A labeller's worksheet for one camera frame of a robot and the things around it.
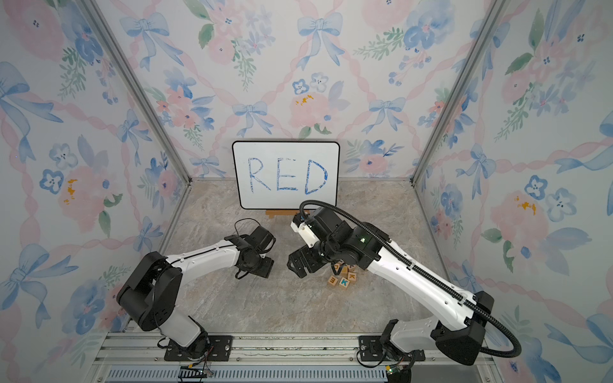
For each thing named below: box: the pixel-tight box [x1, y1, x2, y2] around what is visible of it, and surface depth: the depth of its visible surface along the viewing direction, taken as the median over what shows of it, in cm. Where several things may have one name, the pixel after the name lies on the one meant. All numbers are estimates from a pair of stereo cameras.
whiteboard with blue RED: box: [231, 140, 341, 210], surface depth 99 cm
